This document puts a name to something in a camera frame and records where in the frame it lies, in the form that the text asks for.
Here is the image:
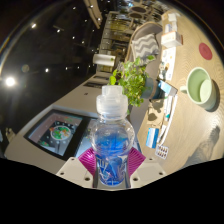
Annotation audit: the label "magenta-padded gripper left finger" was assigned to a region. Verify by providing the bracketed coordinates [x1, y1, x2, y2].
[55, 147, 98, 188]

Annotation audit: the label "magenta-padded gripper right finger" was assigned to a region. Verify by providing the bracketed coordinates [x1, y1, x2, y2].
[126, 147, 168, 189]

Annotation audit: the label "clear bottle with blue label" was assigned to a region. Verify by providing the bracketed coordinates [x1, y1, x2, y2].
[90, 84, 136, 187]

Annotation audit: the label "small blue white box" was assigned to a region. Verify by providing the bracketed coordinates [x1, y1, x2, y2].
[145, 127, 160, 149]

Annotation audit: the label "pill blister pack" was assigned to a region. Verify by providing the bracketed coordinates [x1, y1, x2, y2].
[154, 143, 170, 160]

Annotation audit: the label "window with festive stickers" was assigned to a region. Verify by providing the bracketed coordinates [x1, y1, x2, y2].
[23, 109, 98, 161]

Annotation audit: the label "small light blue carton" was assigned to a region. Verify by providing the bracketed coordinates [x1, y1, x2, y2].
[157, 79, 179, 98]

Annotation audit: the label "green potted plant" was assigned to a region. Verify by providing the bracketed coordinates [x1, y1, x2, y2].
[108, 54, 158, 116]

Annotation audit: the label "pale green mug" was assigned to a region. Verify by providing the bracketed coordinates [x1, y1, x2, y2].
[179, 66, 218, 112]

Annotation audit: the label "white cylindrical pendant lamp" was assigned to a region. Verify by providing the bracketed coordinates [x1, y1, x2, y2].
[92, 53, 117, 68]

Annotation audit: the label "printed white paper sheets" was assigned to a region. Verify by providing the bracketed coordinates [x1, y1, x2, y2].
[161, 46, 178, 83]

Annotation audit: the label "group of ceiling lights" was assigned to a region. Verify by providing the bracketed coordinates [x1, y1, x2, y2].
[4, 19, 81, 88]

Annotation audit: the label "grey white chevron cushion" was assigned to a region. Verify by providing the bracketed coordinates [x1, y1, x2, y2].
[130, 32, 160, 63]

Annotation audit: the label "white rectangular box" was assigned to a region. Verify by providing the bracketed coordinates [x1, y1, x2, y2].
[160, 30, 184, 49]

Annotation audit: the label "flat round red coaster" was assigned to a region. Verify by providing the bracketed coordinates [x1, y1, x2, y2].
[198, 42, 214, 61]

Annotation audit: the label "grey curved sofa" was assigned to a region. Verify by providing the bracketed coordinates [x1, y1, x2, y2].
[128, 21, 164, 131]

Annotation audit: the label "white blue leaflets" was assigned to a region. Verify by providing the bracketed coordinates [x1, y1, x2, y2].
[163, 11, 181, 34]

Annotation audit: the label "group of dining chairs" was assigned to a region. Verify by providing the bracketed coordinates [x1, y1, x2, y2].
[128, 3, 161, 24]

